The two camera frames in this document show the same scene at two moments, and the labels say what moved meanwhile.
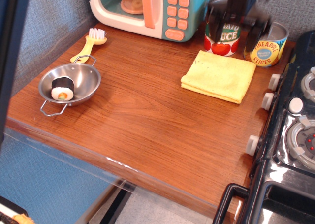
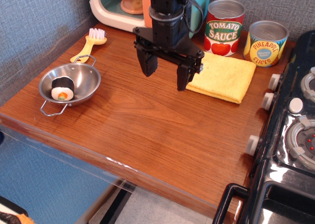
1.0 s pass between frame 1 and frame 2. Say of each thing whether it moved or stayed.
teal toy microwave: stayed
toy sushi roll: stayed
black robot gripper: moved
